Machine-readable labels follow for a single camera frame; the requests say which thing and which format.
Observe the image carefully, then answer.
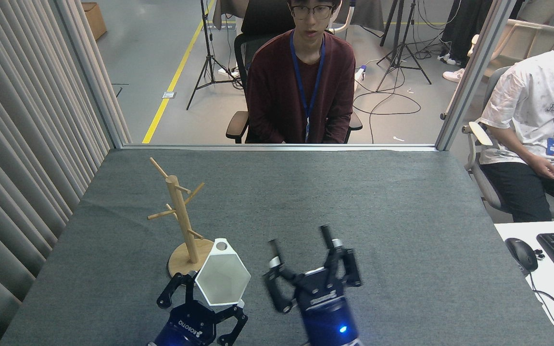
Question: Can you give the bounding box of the black mouse cable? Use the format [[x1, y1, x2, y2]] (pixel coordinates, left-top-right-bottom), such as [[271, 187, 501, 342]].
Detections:
[[527, 272, 554, 333]]

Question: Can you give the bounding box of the person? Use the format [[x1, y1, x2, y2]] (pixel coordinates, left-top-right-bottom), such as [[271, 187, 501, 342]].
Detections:
[[438, 0, 499, 83], [246, 0, 357, 144], [479, 10, 554, 222]]

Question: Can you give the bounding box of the beige plastic chair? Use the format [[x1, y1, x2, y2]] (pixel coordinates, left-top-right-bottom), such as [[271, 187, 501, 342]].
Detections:
[[467, 18, 554, 77]]

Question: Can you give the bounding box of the grey table cloth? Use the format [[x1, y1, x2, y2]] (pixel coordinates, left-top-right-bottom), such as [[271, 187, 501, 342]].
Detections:
[[0, 148, 554, 346]]

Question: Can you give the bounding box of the person's right hand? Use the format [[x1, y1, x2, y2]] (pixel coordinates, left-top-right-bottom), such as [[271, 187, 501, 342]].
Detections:
[[527, 155, 554, 180]]

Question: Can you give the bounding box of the black floor cable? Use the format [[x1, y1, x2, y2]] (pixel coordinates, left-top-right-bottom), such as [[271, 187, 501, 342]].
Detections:
[[353, 48, 423, 144]]

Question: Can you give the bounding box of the black tripod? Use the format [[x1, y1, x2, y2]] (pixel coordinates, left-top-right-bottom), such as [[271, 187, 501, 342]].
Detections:
[[376, 0, 432, 89], [186, 0, 248, 111]]

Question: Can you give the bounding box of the black office chair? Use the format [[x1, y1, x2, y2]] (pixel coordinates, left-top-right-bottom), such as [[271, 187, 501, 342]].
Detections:
[[226, 0, 363, 144]]

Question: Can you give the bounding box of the wooden cup rack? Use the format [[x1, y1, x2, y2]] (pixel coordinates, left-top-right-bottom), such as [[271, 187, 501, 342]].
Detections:
[[147, 157, 217, 279]]

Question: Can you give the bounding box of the black computer mouse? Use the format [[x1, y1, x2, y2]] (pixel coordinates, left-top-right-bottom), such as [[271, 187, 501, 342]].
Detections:
[[505, 237, 539, 275]]

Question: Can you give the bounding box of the silver table edge rail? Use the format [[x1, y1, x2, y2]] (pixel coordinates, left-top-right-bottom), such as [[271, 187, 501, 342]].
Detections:
[[122, 143, 439, 151]]

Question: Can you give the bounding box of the white hexagonal cup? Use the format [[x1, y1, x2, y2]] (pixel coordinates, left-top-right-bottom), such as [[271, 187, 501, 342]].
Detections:
[[194, 238, 252, 307]]

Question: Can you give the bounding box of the cardboard box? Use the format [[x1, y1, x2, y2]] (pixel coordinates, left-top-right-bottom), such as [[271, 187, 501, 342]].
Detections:
[[82, 2, 107, 41]]

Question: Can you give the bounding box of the grey office chair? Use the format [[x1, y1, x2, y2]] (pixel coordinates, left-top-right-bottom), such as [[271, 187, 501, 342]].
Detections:
[[462, 65, 554, 222]]

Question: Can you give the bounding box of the beige pleated curtain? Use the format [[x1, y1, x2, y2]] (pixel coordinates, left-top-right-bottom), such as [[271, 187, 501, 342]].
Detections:
[[0, 0, 133, 346]]

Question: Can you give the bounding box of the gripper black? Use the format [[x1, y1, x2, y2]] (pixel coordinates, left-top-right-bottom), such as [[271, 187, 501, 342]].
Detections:
[[264, 225, 363, 346], [150, 272, 249, 346]]

